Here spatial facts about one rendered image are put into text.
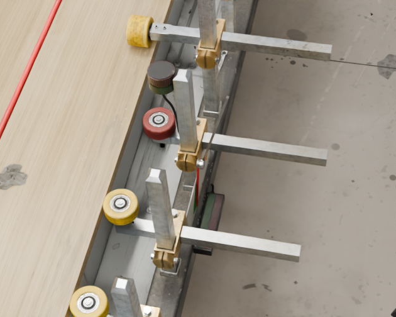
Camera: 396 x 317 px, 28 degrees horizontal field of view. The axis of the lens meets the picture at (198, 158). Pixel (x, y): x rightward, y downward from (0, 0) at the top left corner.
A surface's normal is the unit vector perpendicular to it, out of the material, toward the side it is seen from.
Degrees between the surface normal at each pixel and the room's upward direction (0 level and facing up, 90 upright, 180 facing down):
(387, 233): 0
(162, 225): 90
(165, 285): 0
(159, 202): 90
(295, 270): 0
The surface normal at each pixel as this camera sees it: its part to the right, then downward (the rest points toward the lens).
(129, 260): -0.05, -0.58
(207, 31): -0.21, 0.80
